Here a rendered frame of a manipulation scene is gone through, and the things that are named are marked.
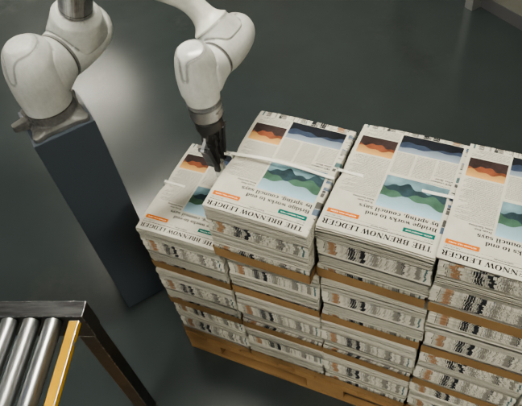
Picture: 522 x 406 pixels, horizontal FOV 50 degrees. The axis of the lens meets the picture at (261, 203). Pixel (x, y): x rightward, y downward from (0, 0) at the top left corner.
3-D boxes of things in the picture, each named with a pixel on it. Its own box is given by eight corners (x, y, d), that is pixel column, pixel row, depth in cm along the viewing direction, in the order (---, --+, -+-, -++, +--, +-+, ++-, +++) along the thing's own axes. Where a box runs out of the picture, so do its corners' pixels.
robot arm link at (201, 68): (210, 116, 138) (236, 84, 145) (197, 64, 126) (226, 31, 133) (174, 105, 142) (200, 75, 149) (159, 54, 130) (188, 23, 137)
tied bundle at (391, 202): (359, 176, 172) (361, 120, 154) (457, 200, 162) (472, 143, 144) (315, 276, 151) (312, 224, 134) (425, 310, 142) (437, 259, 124)
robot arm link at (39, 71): (11, 112, 174) (-24, 53, 157) (50, 76, 184) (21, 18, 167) (50, 125, 168) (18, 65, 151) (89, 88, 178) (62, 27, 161)
